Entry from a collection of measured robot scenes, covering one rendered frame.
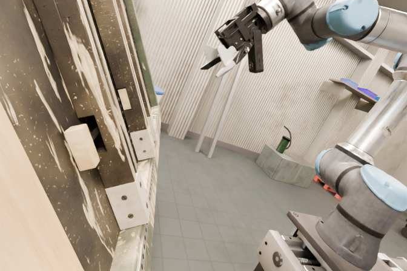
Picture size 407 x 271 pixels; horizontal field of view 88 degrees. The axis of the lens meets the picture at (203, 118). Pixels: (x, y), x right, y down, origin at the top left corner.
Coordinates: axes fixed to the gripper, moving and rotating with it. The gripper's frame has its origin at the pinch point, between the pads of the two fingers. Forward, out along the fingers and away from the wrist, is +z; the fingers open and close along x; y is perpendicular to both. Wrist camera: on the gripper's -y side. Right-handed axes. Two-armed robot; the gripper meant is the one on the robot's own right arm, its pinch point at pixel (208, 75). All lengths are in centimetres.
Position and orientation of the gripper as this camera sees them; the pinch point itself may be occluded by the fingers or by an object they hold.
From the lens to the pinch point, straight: 58.2
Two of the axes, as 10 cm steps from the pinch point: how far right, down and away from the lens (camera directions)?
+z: -7.6, 6.5, 0.2
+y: -5.9, -6.9, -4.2
